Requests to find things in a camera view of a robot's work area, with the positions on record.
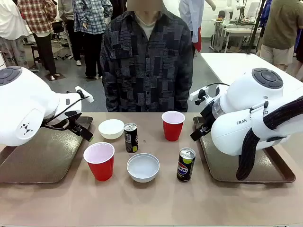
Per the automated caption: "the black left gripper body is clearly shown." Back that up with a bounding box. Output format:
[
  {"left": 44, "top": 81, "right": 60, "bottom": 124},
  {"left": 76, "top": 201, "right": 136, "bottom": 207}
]
[{"left": 67, "top": 115, "right": 84, "bottom": 133}]

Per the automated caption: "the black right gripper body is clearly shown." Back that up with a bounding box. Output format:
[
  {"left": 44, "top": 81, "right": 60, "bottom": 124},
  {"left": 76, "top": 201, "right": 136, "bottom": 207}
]
[{"left": 199, "top": 103, "right": 216, "bottom": 130}]

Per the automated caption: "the white ceramic bowl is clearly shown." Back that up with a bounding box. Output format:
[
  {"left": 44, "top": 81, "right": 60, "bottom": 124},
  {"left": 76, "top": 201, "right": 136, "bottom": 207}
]
[{"left": 98, "top": 119, "right": 125, "bottom": 140}]

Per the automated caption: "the red plastic cup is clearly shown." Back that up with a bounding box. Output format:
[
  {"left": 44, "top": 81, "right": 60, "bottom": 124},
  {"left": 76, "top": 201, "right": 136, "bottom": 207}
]
[
  {"left": 83, "top": 141, "right": 116, "bottom": 182},
  {"left": 161, "top": 110, "right": 186, "bottom": 142}
]

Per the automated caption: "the black Pepsi can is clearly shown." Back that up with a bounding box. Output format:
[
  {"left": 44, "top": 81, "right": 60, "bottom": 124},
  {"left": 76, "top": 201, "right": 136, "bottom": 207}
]
[
  {"left": 176, "top": 147, "right": 196, "bottom": 183},
  {"left": 124, "top": 122, "right": 139, "bottom": 154}
]

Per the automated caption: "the bluish white bowl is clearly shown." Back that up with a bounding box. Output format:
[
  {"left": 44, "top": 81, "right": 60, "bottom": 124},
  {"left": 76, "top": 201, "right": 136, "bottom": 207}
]
[{"left": 126, "top": 153, "right": 160, "bottom": 183}]

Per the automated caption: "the brown plastic serving tray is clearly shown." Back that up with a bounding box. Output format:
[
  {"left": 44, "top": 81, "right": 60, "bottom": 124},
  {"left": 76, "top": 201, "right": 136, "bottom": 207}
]
[
  {"left": 0, "top": 116, "right": 94, "bottom": 184},
  {"left": 193, "top": 115, "right": 296, "bottom": 184}
]

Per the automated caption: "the white folding table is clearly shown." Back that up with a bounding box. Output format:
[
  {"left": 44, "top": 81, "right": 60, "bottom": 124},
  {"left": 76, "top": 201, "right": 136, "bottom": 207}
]
[{"left": 200, "top": 52, "right": 303, "bottom": 84}]

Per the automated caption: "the person in dark patchwork shirt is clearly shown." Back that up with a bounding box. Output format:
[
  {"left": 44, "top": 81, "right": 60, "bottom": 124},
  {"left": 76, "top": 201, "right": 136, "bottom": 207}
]
[{"left": 99, "top": 0, "right": 194, "bottom": 113}]

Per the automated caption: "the white background workbench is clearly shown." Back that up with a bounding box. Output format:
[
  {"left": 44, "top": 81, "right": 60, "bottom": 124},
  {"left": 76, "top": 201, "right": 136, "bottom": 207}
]
[{"left": 211, "top": 18, "right": 262, "bottom": 53}]

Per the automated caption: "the black stand pole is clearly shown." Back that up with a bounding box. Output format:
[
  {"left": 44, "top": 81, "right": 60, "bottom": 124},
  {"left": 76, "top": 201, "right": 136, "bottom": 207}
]
[{"left": 246, "top": 0, "right": 266, "bottom": 55}]

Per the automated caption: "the black office chair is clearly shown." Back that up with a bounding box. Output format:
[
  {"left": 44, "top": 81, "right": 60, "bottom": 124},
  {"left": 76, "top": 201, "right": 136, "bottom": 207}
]
[{"left": 51, "top": 20, "right": 73, "bottom": 60}]

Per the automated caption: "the person in light blue shirt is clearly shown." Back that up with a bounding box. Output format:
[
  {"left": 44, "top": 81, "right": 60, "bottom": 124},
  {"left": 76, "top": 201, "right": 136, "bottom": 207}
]
[{"left": 178, "top": 0, "right": 205, "bottom": 53}]

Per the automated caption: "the person in blue plaid shirt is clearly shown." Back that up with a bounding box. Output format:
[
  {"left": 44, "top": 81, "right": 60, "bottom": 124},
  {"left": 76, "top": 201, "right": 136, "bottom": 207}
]
[{"left": 72, "top": 0, "right": 113, "bottom": 80}]

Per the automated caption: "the person in grey top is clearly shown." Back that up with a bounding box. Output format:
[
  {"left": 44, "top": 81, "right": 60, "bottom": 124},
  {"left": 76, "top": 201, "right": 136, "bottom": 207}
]
[{"left": 58, "top": 0, "right": 82, "bottom": 66}]

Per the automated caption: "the person in red plaid shirt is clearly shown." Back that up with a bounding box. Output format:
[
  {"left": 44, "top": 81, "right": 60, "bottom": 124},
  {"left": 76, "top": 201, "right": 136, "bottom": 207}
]
[{"left": 18, "top": 0, "right": 58, "bottom": 81}]

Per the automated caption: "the person in olive shirt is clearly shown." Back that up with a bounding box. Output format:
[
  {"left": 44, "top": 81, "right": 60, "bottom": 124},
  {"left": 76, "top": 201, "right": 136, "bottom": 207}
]
[{"left": 258, "top": 0, "right": 303, "bottom": 71}]

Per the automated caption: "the person in blue jacket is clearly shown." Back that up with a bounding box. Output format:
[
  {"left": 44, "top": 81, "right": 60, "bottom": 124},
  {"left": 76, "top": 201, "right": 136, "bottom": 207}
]
[{"left": 259, "top": 0, "right": 273, "bottom": 28}]

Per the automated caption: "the person in white garment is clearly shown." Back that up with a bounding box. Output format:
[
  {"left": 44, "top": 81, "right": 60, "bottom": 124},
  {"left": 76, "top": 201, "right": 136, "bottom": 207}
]
[{"left": 0, "top": 0, "right": 30, "bottom": 69}]

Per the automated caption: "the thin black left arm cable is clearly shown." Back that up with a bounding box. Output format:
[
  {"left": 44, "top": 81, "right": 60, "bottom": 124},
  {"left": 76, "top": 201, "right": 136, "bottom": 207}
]
[{"left": 44, "top": 95, "right": 90, "bottom": 131}]

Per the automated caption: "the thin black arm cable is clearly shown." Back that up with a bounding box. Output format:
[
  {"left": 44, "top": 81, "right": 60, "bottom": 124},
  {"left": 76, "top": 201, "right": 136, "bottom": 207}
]
[
  {"left": 44, "top": 95, "right": 90, "bottom": 131},
  {"left": 206, "top": 82, "right": 231, "bottom": 89}
]

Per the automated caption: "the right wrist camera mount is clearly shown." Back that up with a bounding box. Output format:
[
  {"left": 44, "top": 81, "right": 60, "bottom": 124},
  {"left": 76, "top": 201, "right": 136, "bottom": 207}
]
[{"left": 189, "top": 87, "right": 210, "bottom": 106}]

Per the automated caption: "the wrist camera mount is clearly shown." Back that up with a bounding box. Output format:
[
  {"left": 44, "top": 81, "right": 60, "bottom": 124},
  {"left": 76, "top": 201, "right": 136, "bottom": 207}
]
[
  {"left": 189, "top": 87, "right": 210, "bottom": 106},
  {"left": 75, "top": 86, "right": 94, "bottom": 103}
]

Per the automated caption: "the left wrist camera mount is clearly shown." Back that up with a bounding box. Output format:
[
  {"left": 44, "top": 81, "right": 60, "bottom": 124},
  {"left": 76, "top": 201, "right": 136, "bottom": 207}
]
[{"left": 75, "top": 86, "right": 94, "bottom": 103}]

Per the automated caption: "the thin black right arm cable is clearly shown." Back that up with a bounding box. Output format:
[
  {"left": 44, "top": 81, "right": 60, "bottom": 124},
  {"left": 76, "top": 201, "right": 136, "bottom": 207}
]
[{"left": 206, "top": 82, "right": 231, "bottom": 89}]

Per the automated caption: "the black braided cable sleeve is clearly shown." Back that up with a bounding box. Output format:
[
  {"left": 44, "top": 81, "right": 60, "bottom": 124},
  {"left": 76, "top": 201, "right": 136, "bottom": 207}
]
[{"left": 236, "top": 96, "right": 303, "bottom": 181}]

